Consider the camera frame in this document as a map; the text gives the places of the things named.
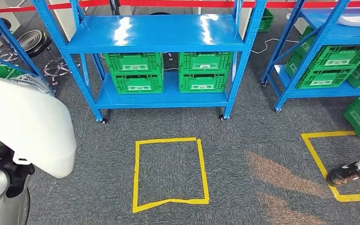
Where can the person's foot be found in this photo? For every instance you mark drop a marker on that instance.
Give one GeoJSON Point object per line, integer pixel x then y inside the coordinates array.
{"type": "Point", "coordinates": [343, 174]}

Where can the black stanchion post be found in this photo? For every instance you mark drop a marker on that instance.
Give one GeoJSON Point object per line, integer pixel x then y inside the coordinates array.
{"type": "Point", "coordinates": [114, 7]}

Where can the white plastic body panel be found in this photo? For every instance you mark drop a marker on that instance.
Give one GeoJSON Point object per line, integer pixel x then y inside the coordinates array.
{"type": "Point", "coordinates": [358, 19]}
{"type": "Point", "coordinates": [27, 124]}

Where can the yellow floor tape square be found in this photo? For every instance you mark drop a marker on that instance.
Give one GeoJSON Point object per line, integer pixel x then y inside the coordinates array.
{"type": "Point", "coordinates": [136, 177]}
{"type": "Point", "coordinates": [329, 134]}

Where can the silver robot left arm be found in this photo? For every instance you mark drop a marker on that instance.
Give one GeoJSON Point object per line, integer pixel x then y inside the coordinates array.
{"type": "Point", "coordinates": [0, 202]}

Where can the red barrier belt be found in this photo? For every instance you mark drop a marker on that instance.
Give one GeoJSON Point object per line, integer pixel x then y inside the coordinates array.
{"type": "Point", "coordinates": [183, 3]}

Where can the white table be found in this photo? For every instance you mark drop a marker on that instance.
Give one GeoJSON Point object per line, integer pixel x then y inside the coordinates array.
{"type": "Point", "coordinates": [62, 21]}
{"type": "Point", "coordinates": [298, 21]}

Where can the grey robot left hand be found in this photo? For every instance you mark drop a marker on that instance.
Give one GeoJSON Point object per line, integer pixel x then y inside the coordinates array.
{"type": "Point", "coordinates": [34, 80]}

